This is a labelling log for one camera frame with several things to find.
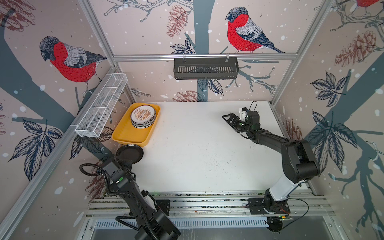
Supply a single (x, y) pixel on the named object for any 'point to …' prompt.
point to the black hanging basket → (206, 68)
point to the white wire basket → (101, 105)
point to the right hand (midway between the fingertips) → (225, 121)
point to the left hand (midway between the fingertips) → (124, 160)
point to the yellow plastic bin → (124, 132)
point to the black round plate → (130, 152)
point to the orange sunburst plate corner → (142, 116)
